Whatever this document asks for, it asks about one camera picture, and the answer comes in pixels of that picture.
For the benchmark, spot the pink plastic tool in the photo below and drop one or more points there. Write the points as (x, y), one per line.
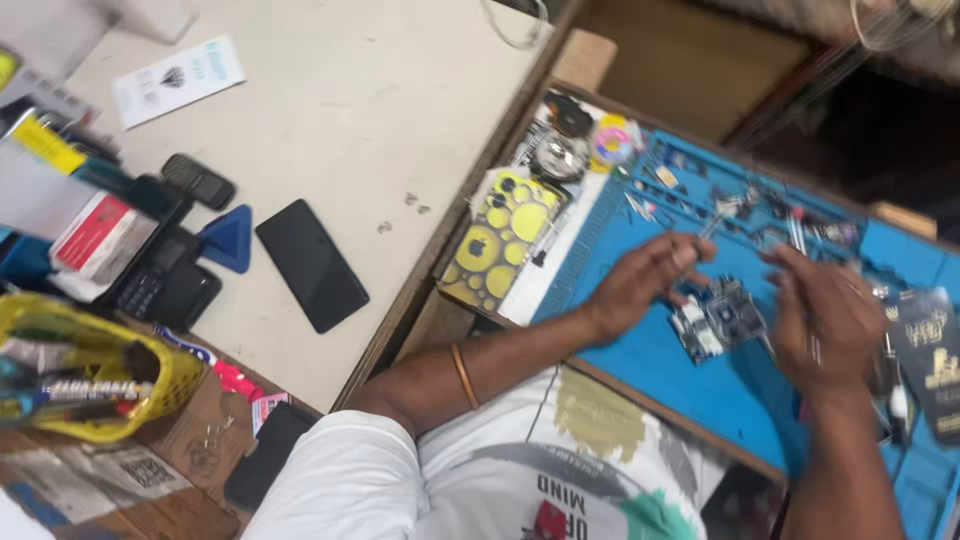
(236, 379)

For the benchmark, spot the yellow plastic basket of tools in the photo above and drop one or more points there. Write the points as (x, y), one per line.
(161, 375)

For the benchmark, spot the metal tweezers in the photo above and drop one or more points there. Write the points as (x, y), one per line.
(814, 346)

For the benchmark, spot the black phone with dark screen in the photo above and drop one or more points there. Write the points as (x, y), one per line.
(266, 457)

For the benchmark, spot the person's right hand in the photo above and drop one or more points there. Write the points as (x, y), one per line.
(829, 330)

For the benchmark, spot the silver round disc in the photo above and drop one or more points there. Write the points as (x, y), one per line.
(561, 159)

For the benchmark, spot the white printed t-shirt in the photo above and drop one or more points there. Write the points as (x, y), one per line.
(525, 472)

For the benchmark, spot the gold bangle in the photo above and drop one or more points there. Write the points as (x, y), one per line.
(465, 376)

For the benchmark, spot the blue phone circuit board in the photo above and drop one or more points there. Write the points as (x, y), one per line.
(720, 319)

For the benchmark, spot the person's left fingers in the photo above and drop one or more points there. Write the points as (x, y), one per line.
(686, 251)

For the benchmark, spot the black box with gold print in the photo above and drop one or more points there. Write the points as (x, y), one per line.
(930, 360)

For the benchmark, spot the person's right fingers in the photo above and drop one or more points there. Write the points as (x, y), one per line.
(795, 274)

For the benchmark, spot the large black keypad phone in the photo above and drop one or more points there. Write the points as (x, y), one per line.
(169, 281)

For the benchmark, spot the blue triangular opening pick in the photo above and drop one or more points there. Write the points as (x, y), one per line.
(229, 241)

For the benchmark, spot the black smartphone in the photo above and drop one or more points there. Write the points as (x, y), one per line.
(312, 266)

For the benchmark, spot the white strip board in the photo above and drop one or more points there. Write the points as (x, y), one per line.
(559, 270)

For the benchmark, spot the black round part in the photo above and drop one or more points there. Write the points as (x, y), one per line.
(568, 116)

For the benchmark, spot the blue repair work mat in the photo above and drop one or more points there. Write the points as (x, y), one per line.
(675, 390)

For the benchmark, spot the white labelled tube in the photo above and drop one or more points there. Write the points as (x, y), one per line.
(97, 390)

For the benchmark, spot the yellow bubble print phone case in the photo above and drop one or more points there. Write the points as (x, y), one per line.
(506, 240)

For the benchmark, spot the yellow labelled packet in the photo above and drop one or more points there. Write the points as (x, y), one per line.
(46, 144)

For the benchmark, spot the red and white box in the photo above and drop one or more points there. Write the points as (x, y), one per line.
(101, 240)

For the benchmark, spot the person's left hand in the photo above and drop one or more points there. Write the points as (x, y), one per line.
(637, 289)

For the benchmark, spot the yellow and pink tape roll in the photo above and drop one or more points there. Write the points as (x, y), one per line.
(613, 142)

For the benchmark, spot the white printed leaflet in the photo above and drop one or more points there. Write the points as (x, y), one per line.
(178, 81)

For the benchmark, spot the printed paper sheet with code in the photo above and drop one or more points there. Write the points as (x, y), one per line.
(97, 476)

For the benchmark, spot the small black keypad phone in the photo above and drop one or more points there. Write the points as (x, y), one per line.
(198, 181)

